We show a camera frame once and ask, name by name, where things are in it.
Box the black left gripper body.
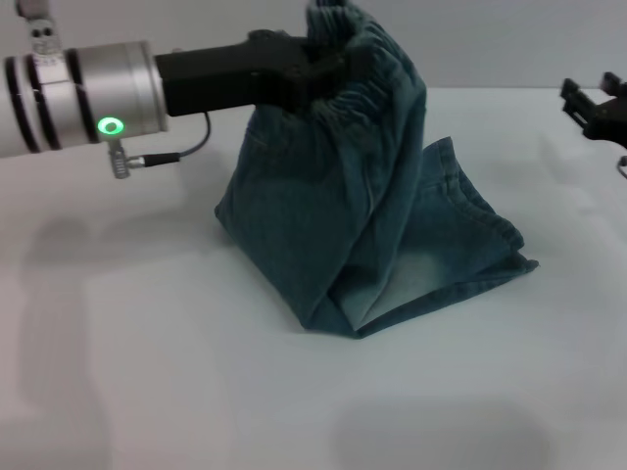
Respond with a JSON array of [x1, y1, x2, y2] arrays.
[[155, 28, 315, 118]]

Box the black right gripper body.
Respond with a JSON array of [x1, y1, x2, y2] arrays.
[[581, 94, 627, 151]]

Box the blue denim cartoon-print shorts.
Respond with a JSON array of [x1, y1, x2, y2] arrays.
[[214, 0, 541, 340]]

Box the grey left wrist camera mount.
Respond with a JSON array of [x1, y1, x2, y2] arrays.
[[14, 0, 63, 68]]

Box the thin black left gripper cable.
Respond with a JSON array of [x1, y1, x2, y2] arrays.
[[108, 112, 213, 180]]

